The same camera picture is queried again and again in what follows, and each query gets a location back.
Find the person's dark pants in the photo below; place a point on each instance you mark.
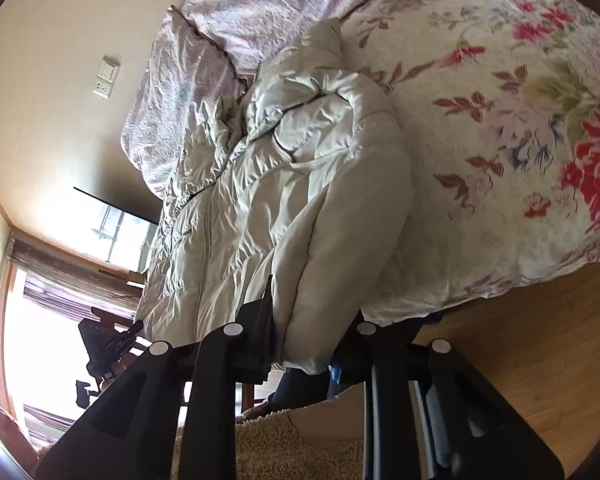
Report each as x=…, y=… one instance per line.
x=302, y=387

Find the floral printed bed sheet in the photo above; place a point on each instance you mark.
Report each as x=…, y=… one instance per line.
x=480, y=135

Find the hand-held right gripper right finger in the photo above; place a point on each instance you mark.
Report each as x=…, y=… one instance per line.
x=347, y=360

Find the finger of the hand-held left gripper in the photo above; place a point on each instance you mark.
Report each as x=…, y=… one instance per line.
x=132, y=332

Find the brown curtain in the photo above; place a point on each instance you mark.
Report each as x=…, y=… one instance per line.
x=75, y=270

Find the window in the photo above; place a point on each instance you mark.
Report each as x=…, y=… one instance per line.
x=45, y=350

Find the white wall switch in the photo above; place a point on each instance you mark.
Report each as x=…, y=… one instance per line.
x=109, y=71

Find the white wall socket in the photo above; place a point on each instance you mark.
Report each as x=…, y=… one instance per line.
x=102, y=89

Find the white puffer jacket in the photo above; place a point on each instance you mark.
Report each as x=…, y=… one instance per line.
x=280, y=190

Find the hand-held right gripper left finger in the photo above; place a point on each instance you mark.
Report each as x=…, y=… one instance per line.
x=257, y=340

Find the pink floral pillow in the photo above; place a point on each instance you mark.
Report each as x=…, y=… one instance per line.
x=215, y=40

